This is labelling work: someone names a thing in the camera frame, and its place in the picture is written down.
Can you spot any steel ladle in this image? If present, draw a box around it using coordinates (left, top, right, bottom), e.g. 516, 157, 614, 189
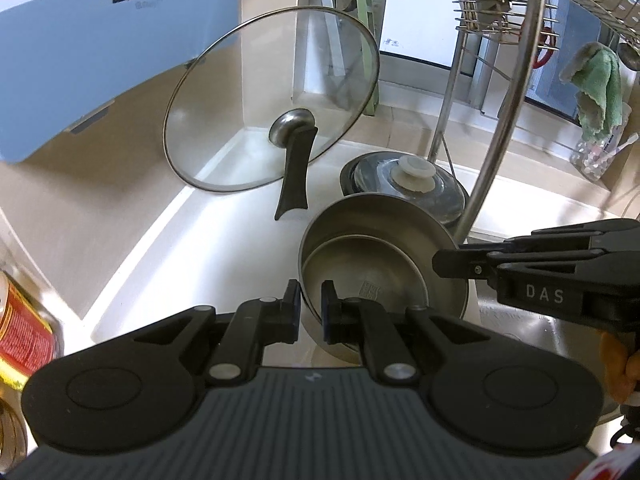
616, 40, 640, 72

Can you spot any green cloth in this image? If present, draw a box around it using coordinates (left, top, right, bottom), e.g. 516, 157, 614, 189
559, 42, 623, 142

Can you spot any red valve handle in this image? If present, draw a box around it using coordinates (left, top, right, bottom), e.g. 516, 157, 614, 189
532, 17, 558, 68

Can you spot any blue white range hood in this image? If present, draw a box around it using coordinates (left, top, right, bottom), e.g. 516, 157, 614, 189
0, 0, 241, 165

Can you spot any steel dish rack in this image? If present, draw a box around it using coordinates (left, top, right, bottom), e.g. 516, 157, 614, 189
427, 0, 640, 247

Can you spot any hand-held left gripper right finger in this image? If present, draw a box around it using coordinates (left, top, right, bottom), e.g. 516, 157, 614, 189
321, 280, 490, 386

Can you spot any red white printed clothing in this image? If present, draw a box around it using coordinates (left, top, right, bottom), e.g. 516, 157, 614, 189
570, 450, 640, 480

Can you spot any yellow label bottle red handle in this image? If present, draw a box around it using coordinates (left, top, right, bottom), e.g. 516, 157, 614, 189
0, 270, 57, 391

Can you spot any stainless steel basin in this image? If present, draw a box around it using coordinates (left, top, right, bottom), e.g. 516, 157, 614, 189
298, 192, 471, 361

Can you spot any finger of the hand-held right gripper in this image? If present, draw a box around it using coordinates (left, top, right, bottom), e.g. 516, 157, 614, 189
455, 218, 640, 254
432, 249, 507, 287

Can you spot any dark pot lid white knob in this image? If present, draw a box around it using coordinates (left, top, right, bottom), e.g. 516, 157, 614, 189
340, 151, 471, 228

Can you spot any glass lid black handle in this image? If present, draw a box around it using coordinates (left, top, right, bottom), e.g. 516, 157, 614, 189
163, 6, 381, 221

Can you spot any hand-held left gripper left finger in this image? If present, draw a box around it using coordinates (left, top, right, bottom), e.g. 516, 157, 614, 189
132, 280, 303, 386

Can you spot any person's right hand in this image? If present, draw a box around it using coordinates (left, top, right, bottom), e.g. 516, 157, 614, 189
600, 332, 637, 403

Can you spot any clear plastic cup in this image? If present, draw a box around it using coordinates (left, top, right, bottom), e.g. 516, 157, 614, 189
570, 102, 632, 183

